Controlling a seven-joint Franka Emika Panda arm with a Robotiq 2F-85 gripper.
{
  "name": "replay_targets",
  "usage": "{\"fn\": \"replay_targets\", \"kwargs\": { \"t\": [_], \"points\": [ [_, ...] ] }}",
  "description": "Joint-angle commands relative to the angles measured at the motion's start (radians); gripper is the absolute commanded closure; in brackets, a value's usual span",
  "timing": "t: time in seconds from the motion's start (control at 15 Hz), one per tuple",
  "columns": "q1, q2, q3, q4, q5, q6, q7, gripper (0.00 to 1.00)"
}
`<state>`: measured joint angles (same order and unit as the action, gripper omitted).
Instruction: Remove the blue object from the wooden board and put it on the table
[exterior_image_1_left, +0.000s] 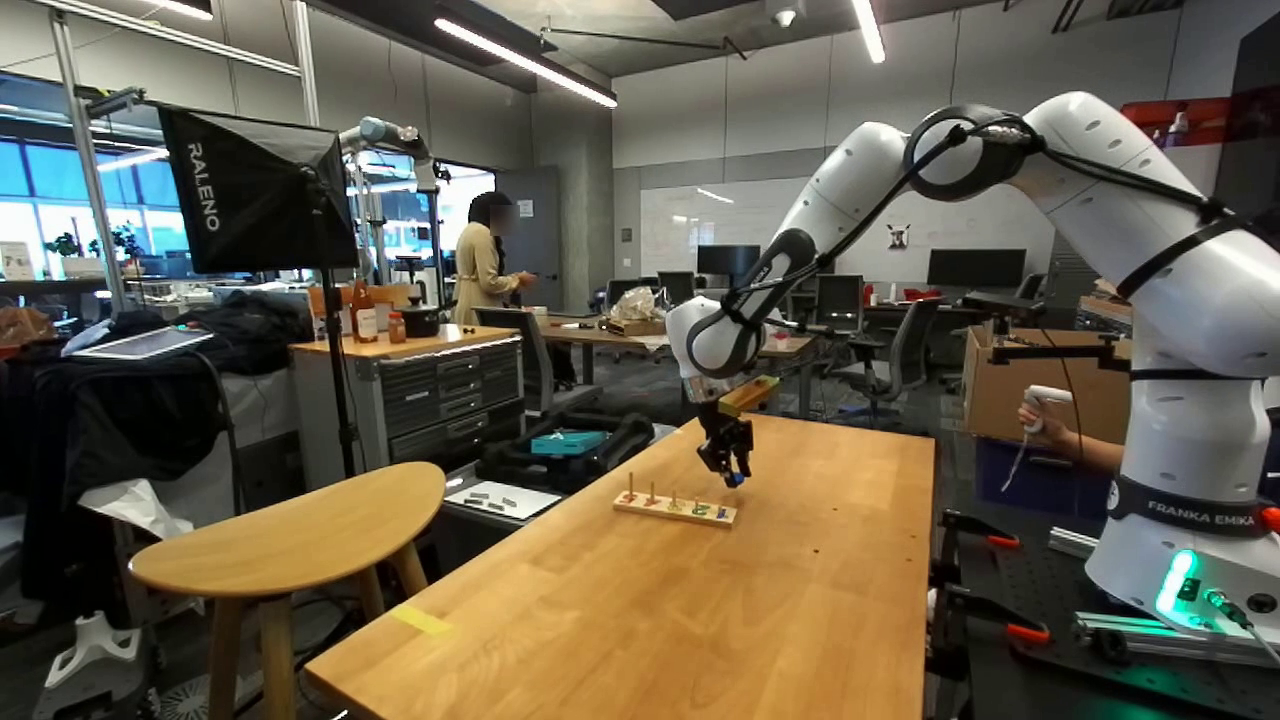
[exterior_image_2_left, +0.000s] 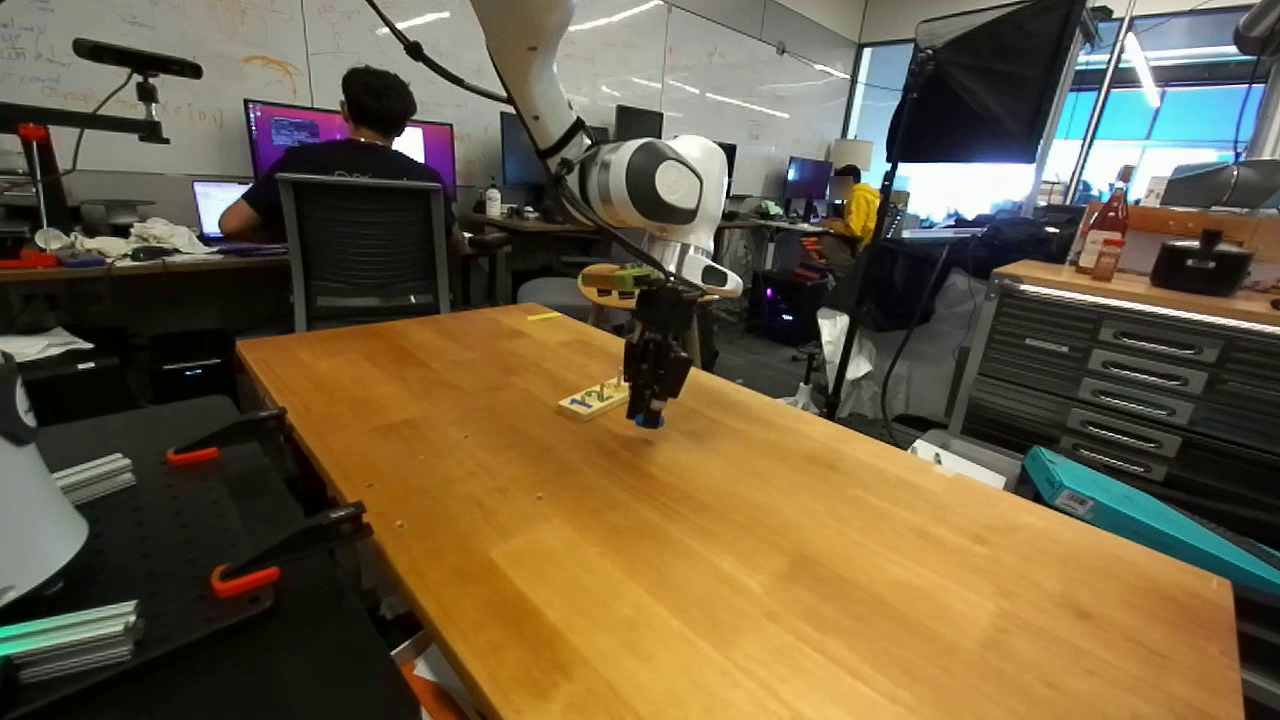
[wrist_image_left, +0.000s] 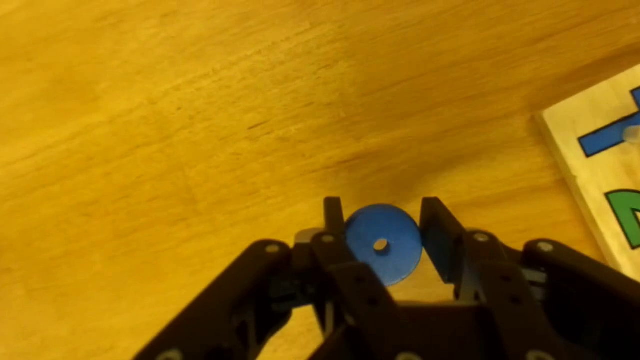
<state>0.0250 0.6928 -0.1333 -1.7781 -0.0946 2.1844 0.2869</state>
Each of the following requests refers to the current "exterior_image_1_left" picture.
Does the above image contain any tan wrist camera mount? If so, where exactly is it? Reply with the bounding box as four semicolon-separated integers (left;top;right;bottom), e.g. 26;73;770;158
711;373;784;419

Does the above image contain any wooden kidney-shaped stool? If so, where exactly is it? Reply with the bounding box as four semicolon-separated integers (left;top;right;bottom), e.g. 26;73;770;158
125;461;452;720

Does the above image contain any yellow tape strip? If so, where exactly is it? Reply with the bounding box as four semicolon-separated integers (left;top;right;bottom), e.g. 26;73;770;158
387;606;460;641

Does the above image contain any orange bottle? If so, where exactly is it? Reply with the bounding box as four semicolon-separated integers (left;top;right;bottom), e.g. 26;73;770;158
343;283;387;347

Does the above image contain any grey tray with parts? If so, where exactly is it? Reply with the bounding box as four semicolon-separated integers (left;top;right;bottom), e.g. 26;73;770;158
442;473;568;528

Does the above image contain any person in beige coat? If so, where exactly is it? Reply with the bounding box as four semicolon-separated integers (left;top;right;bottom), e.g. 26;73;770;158
452;188;539;333

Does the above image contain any wide black computer monitor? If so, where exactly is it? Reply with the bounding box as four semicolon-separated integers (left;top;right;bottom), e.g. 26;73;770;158
925;246;1034;297

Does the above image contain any blue plastic bin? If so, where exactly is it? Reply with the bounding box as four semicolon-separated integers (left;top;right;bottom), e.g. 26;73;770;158
974;433;1122;533

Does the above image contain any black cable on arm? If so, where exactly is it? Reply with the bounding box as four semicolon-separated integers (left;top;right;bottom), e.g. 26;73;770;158
726;114;1237;333

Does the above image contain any brown cardboard box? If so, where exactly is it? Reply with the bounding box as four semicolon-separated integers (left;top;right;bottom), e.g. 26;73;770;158
959;319;1135;451

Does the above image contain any person's bare forearm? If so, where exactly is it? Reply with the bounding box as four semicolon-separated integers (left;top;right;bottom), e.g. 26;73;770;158
1073;423;1129;482

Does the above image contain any white plastic floor stand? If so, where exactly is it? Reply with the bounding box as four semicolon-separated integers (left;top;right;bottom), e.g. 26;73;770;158
30;609;153;720

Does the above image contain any wooden peg board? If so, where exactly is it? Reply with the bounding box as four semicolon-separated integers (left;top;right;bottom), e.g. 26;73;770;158
607;470;745;533

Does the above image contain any white handheld controller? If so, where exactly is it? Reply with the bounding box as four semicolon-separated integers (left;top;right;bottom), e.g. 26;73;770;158
997;382;1080;498

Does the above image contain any black softbox light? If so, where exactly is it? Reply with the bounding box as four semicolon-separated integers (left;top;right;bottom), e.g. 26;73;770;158
158;105;364;281

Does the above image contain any orange-handled black clamp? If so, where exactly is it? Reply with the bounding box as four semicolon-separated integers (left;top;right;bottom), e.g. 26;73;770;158
927;579;1062;661
939;508;1029;560

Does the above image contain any grey office chair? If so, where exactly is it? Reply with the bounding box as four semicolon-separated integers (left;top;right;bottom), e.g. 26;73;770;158
852;299;944;419

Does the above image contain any person's bare hand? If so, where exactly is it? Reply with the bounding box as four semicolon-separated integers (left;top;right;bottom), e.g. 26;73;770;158
1016;404;1083;465

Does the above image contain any crumpled beige plastic bag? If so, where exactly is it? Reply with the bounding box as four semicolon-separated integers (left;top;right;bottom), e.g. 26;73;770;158
600;283;676;339

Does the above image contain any open silver laptop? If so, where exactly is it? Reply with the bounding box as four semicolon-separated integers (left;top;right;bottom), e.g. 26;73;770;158
62;319;219;367

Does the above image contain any black bag with teal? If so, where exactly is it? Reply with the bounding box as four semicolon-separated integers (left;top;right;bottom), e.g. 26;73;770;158
474;410;662;502

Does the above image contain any silver metal pole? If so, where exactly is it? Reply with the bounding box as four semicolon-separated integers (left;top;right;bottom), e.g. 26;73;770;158
49;7;153;319

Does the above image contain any black light stand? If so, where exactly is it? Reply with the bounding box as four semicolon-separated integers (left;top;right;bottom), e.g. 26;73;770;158
313;264;364;482

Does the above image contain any grey drawer cabinet wooden top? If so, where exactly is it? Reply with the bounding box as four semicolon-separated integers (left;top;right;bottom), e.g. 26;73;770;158
287;319;527;491

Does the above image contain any black jacket pile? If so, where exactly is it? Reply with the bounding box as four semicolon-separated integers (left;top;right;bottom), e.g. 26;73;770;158
198;290;322;382

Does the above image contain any red wall banner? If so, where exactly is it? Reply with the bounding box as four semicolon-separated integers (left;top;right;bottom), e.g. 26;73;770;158
1116;92;1241;151

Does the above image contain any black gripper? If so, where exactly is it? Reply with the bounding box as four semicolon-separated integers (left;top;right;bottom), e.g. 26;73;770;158
691;402;760;491

